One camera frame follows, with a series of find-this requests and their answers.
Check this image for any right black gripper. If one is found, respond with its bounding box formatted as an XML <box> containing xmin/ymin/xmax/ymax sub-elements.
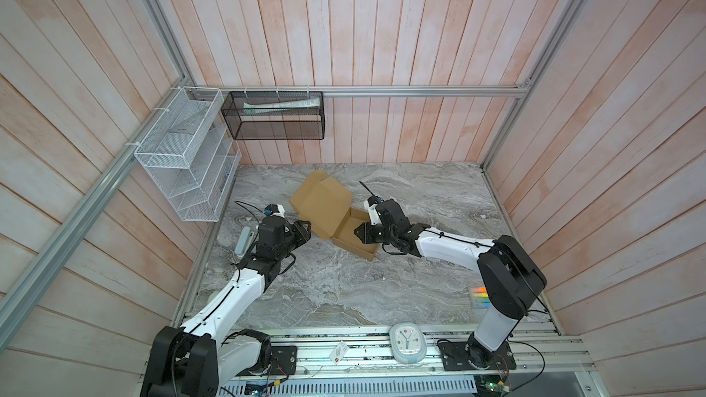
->
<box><xmin>352</xmin><ymin>221</ymin><xmax>398</xmax><ymax>246</ymax></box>

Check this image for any brown cardboard box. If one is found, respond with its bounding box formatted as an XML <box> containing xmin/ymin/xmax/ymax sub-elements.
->
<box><xmin>290</xmin><ymin>170</ymin><xmax>378</xmax><ymax>261</ymax></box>

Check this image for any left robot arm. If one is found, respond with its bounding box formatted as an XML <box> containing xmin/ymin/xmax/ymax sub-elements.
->
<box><xmin>140</xmin><ymin>209</ymin><xmax>312</xmax><ymax>396</ymax></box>

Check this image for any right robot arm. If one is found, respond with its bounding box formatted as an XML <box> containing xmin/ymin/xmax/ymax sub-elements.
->
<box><xmin>354</xmin><ymin>196</ymin><xmax>547</xmax><ymax>356</ymax></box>

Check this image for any light blue small device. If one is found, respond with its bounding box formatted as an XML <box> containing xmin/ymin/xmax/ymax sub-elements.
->
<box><xmin>233</xmin><ymin>226</ymin><xmax>255</xmax><ymax>258</ymax></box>

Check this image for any white round clock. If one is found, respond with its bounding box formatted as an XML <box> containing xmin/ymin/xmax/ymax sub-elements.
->
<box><xmin>389</xmin><ymin>323</ymin><xmax>427</xmax><ymax>364</ymax></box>

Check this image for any white paper tag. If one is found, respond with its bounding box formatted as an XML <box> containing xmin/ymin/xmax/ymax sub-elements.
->
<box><xmin>329</xmin><ymin>341</ymin><xmax>349</xmax><ymax>364</ymax></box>

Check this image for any colourful marker pack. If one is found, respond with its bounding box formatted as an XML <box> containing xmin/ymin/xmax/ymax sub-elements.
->
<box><xmin>469</xmin><ymin>287</ymin><xmax>491</xmax><ymax>309</ymax></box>

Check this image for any paper in black basket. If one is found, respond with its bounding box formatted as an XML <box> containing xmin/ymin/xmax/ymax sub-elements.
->
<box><xmin>243</xmin><ymin>97</ymin><xmax>322</xmax><ymax>116</ymax></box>

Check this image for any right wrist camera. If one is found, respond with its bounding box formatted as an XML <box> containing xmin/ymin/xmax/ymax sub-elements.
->
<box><xmin>364</xmin><ymin>195</ymin><xmax>382</xmax><ymax>226</ymax></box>

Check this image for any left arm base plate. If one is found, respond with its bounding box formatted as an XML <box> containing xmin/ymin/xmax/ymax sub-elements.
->
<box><xmin>239</xmin><ymin>345</ymin><xmax>298</xmax><ymax>376</ymax></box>

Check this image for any aluminium rail front frame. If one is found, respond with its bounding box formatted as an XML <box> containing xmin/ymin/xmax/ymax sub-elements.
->
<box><xmin>214</xmin><ymin>322</ymin><xmax>608</xmax><ymax>396</ymax></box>

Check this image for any white wire mesh shelf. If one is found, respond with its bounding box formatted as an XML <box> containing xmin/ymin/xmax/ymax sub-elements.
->
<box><xmin>134</xmin><ymin>86</ymin><xmax>242</xmax><ymax>222</ymax></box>

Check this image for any black wire mesh basket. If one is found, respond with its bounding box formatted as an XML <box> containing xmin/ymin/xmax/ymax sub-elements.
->
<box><xmin>221</xmin><ymin>90</ymin><xmax>327</xmax><ymax>141</ymax></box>

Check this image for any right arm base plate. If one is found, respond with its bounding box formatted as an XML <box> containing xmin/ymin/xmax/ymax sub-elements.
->
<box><xmin>437</xmin><ymin>338</ymin><xmax>517</xmax><ymax>371</ymax></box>

